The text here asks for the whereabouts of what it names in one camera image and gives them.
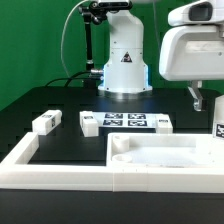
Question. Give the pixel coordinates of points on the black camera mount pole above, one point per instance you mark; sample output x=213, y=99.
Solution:
x=92, y=14

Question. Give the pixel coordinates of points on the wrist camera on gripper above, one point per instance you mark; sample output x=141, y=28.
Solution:
x=198, y=12

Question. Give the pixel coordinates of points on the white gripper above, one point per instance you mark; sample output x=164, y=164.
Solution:
x=191, y=53

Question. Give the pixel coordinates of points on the AprilTag marker sheet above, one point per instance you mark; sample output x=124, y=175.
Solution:
x=133, y=120

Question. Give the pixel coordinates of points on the white U-shaped obstacle fence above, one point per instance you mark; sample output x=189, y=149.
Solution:
x=17, y=173

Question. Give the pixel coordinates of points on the white desk tabletop panel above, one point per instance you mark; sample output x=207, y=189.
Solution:
x=164, y=150

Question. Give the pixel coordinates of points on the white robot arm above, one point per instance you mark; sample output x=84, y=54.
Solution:
x=125, y=74

